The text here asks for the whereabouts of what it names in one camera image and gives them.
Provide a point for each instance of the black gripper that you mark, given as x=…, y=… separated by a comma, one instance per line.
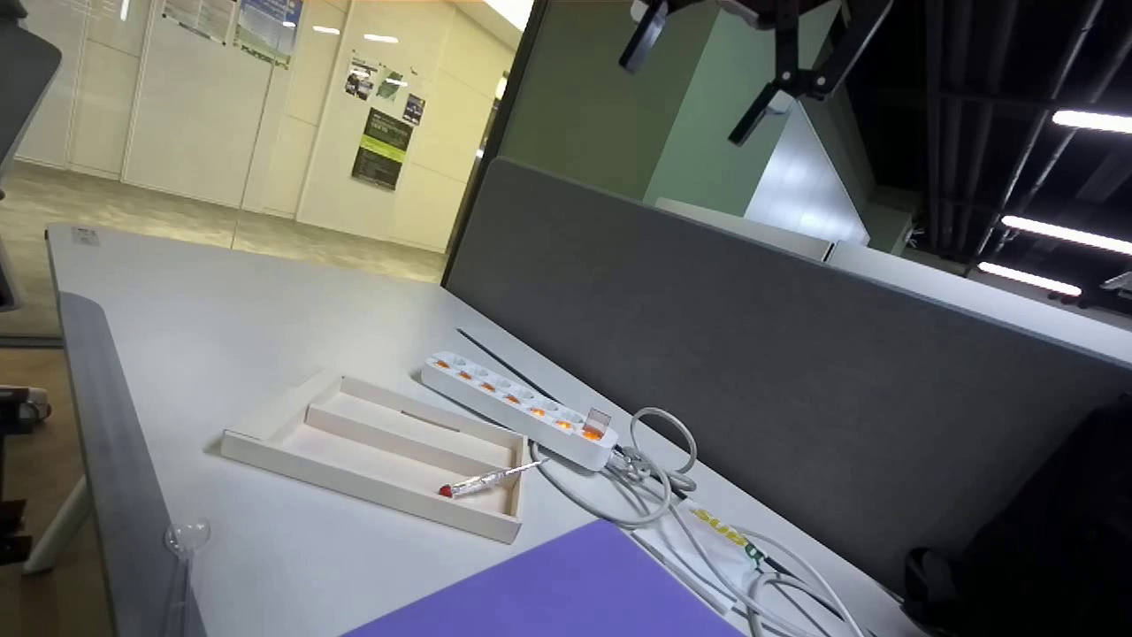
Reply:
x=798, y=12

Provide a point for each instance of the marker pen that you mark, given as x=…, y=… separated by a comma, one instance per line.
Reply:
x=486, y=483

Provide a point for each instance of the white wooden tray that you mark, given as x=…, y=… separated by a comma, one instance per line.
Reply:
x=390, y=471

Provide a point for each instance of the purple mat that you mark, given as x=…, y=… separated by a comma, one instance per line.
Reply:
x=568, y=589

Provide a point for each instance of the green pillar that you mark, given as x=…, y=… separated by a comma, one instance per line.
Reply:
x=640, y=108

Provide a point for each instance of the grey desk partition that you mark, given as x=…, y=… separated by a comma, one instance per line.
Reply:
x=802, y=366

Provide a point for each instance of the black and green poster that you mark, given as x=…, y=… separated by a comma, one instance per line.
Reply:
x=381, y=148

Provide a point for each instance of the long ceiling light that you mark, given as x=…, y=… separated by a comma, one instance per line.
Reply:
x=1029, y=278
x=1062, y=234
x=1090, y=122

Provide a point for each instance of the white power strip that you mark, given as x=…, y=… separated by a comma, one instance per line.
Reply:
x=506, y=404

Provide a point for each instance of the black monitor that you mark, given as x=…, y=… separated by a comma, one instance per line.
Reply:
x=23, y=73

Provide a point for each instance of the clear plastic clip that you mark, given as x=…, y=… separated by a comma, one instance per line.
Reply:
x=187, y=535

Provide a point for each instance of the black floor object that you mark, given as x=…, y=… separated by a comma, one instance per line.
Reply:
x=23, y=412

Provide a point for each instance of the white table leg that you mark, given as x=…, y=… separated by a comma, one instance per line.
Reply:
x=60, y=530

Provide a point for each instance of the large wall poster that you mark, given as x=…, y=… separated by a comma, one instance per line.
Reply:
x=266, y=26

